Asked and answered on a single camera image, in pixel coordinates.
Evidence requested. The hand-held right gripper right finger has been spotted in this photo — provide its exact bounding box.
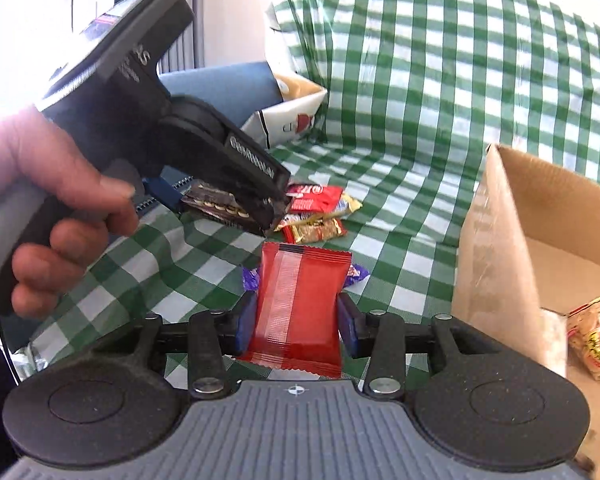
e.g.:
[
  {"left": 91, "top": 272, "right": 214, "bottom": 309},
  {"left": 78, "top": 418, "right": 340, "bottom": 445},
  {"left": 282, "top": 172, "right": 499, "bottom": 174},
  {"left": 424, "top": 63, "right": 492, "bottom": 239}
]
[{"left": 336, "top": 292, "right": 496, "bottom": 401}]

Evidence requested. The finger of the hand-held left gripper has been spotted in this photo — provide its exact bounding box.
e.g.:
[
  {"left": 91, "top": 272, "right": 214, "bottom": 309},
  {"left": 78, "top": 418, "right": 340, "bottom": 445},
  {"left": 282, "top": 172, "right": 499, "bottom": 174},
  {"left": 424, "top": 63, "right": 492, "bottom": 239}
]
[
  {"left": 192, "top": 129, "right": 292, "bottom": 236},
  {"left": 144, "top": 176, "right": 184, "bottom": 210}
]

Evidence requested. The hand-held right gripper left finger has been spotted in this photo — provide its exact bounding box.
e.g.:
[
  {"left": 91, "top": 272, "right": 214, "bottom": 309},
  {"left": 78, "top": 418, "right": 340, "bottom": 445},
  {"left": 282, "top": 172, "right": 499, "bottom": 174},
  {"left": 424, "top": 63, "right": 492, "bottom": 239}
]
[{"left": 94, "top": 292, "right": 258, "bottom": 401}]

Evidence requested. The plain red snack packet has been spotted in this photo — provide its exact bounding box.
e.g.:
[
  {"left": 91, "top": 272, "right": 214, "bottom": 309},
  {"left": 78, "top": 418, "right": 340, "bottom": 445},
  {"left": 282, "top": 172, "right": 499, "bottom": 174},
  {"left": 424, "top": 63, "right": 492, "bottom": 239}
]
[{"left": 237, "top": 241, "right": 353, "bottom": 380}]

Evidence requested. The dark brown snack packet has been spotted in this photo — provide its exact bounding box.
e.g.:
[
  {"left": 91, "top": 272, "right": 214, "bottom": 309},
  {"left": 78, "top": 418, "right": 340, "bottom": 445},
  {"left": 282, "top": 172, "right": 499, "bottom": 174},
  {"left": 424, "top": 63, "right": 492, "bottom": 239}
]
[{"left": 181, "top": 182, "right": 262, "bottom": 227}]

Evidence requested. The brown cardboard box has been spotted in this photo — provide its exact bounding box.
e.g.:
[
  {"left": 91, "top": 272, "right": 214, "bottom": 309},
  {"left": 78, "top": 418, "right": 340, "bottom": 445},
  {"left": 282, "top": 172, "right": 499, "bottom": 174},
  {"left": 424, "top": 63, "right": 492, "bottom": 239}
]
[{"left": 452, "top": 142, "right": 600, "bottom": 480}]

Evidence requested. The person's left hand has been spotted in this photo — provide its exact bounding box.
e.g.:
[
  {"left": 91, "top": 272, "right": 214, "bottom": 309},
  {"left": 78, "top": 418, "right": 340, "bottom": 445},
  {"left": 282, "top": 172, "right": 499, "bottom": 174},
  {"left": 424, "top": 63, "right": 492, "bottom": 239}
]
[{"left": 0, "top": 104, "right": 142, "bottom": 319}]

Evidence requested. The spiral notebook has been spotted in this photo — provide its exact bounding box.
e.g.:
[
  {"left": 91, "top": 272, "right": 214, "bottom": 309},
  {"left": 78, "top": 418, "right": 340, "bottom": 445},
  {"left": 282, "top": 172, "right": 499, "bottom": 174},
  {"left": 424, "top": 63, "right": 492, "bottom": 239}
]
[{"left": 130, "top": 176, "right": 196, "bottom": 217}]

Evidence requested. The purple snack packet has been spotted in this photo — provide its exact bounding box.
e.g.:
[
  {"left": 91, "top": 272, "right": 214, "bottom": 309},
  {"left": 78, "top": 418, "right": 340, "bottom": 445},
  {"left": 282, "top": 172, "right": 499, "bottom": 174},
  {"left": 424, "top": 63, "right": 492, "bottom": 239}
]
[{"left": 242, "top": 262, "right": 371, "bottom": 292}]

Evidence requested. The white printed paper bag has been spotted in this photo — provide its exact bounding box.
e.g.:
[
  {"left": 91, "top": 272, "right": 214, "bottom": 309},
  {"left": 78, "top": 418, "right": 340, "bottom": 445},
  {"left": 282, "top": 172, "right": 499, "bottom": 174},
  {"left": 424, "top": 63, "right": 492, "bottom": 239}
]
[{"left": 242, "top": 72, "right": 328, "bottom": 150}]

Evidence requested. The red snack packet white label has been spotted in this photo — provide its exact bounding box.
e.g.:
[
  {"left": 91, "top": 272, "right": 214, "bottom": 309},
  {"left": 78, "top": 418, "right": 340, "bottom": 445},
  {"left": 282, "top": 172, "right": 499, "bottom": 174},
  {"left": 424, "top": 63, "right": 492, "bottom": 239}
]
[{"left": 285, "top": 183, "right": 345, "bottom": 213}]

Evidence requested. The yellow red snack packet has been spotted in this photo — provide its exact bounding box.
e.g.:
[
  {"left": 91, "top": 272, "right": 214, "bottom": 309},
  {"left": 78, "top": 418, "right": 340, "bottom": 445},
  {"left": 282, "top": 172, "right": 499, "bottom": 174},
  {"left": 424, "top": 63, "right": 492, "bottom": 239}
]
[{"left": 280, "top": 217, "right": 346, "bottom": 246}]

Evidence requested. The grey curtain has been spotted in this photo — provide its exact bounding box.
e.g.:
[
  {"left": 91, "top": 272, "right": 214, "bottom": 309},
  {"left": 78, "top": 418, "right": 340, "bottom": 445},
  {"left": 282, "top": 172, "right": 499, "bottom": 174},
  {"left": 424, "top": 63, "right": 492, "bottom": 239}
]
[{"left": 160, "top": 0, "right": 206, "bottom": 73}]

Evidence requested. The blue sofa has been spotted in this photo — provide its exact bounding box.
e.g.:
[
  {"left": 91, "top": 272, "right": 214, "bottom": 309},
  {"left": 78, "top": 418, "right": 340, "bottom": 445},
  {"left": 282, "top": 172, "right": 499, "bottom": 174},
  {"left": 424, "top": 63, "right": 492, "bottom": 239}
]
[{"left": 157, "top": 61, "right": 281, "bottom": 111}]

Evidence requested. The green checked cloth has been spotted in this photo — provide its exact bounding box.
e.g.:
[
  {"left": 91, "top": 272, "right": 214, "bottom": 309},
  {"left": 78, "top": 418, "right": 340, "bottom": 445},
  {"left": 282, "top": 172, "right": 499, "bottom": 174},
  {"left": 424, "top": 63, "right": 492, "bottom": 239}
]
[{"left": 27, "top": 0, "right": 600, "bottom": 381}]

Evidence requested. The puffed rice snack packet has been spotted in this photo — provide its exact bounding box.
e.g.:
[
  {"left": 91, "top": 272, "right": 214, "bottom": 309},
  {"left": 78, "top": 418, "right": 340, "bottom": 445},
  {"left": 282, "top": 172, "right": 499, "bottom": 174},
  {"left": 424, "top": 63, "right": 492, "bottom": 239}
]
[{"left": 566, "top": 287, "right": 600, "bottom": 383}]

